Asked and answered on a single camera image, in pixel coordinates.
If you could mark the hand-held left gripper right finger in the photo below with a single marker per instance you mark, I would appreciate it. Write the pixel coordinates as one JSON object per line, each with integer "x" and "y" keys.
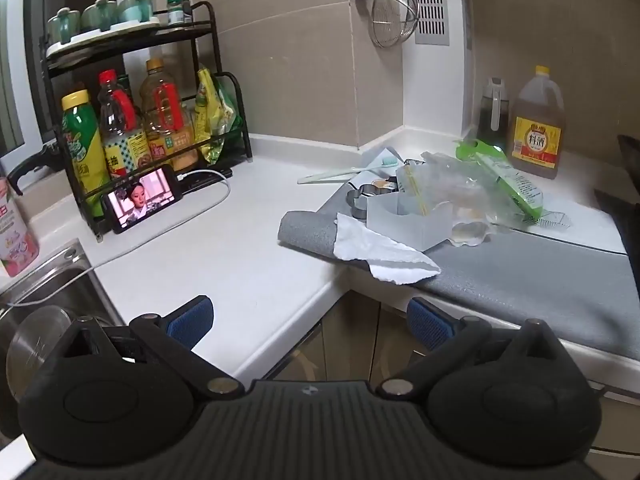
{"x": 427, "y": 322}

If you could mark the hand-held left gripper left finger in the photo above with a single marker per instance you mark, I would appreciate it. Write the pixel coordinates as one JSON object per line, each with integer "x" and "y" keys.
{"x": 192, "y": 322}

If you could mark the white paper tissue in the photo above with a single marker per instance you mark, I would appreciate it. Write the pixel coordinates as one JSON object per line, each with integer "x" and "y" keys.
{"x": 380, "y": 255}

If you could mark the translucent plastic box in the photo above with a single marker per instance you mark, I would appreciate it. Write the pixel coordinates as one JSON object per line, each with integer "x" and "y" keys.
{"x": 400, "y": 230}

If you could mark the clear plastic bag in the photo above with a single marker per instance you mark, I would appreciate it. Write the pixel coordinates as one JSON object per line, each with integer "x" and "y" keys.
{"x": 450, "y": 185}

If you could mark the green wet wipes packet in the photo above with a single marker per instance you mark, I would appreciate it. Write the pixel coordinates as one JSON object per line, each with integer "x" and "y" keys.
{"x": 520, "y": 190}

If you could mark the grey counter mat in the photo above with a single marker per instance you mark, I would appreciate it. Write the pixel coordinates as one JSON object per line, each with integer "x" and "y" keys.
{"x": 500, "y": 285}

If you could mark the black smartphone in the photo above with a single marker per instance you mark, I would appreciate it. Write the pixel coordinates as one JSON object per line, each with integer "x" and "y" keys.
{"x": 142, "y": 200}

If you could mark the stainless steel sink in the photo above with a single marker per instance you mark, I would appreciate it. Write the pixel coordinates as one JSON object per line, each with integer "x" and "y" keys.
{"x": 65, "y": 280}

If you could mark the flower-shaped metal cookie cutter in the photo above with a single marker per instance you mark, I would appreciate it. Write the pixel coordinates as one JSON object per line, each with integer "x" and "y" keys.
{"x": 356, "y": 200}

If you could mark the round steel pot lid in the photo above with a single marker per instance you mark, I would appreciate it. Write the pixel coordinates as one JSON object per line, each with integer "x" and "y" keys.
{"x": 32, "y": 345}

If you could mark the pale green toothbrush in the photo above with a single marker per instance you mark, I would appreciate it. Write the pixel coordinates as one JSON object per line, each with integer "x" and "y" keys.
{"x": 340, "y": 172}

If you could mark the pink dish soap bottle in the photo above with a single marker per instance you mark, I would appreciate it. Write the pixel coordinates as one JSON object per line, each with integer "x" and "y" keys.
{"x": 15, "y": 230}

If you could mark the green bottle with yellow cap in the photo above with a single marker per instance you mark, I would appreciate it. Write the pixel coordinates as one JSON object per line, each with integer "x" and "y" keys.
{"x": 82, "y": 150}

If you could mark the dark oil dispenser bottle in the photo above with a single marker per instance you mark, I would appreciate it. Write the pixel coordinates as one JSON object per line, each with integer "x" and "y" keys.
{"x": 492, "y": 120}

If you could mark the green and yellow snack bag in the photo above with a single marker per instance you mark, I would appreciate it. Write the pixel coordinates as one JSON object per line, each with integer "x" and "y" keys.
{"x": 212, "y": 110}

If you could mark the amber cooking oil bottle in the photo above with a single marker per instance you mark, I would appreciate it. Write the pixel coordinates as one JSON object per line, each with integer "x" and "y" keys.
{"x": 165, "y": 110}

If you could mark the red-cap sauce bottle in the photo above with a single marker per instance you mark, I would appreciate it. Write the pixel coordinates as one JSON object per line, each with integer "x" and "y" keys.
{"x": 117, "y": 120}

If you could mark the large cooking wine jug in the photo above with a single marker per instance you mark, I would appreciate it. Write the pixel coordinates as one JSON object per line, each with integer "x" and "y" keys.
{"x": 535, "y": 135}

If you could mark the black metal spice rack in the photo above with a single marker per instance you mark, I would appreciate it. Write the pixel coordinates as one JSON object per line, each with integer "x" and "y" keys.
{"x": 125, "y": 46}

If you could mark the metal mesh strainer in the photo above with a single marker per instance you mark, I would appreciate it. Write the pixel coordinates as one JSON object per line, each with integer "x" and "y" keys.
{"x": 395, "y": 15}

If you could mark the green-lid spice jar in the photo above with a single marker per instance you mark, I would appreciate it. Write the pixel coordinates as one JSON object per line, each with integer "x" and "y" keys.
{"x": 177, "y": 10}

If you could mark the teal ceramic condiment jar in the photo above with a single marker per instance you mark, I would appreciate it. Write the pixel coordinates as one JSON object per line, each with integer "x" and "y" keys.
{"x": 62, "y": 25}
{"x": 135, "y": 6}
{"x": 99, "y": 14}

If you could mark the window frame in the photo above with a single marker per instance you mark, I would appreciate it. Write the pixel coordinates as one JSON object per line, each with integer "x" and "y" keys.
{"x": 30, "y": 60}

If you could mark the grey wall vent grille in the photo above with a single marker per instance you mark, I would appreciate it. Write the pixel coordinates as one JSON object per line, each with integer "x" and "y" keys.
{"x": 430, "y": 5}

